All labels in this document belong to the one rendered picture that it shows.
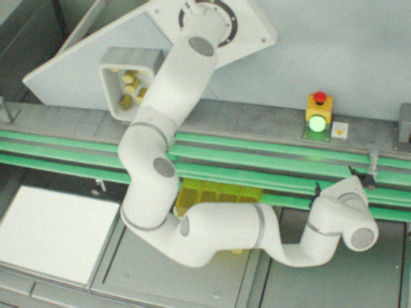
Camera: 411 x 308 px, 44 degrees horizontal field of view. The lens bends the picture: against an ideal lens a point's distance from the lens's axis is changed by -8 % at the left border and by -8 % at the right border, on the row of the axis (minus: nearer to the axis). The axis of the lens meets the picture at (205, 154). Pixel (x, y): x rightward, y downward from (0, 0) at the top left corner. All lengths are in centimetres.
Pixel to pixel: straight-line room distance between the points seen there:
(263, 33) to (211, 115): 34
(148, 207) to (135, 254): 73
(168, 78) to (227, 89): 61
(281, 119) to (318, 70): 19
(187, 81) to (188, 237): 29
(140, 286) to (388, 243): 77
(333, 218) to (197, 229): 28
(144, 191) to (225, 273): 71
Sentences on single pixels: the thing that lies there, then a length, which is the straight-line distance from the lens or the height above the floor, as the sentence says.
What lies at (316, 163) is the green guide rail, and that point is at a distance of 149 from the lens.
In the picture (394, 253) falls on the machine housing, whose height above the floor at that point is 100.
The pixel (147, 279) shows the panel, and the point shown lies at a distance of 162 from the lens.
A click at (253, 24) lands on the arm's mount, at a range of 137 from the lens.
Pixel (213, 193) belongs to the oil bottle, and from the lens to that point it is 157.
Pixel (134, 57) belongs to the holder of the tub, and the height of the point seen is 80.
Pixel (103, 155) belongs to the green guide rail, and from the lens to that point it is 172.
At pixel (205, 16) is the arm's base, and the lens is 133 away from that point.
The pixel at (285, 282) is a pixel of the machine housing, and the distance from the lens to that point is 161.
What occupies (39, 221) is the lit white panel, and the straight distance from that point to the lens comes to 185.
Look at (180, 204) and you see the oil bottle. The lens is 156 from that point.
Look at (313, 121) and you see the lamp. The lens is 150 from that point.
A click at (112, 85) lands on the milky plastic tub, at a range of 166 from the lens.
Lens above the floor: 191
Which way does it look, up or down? 39 degrees down
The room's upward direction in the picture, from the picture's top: 161 degrees counter-clockwise
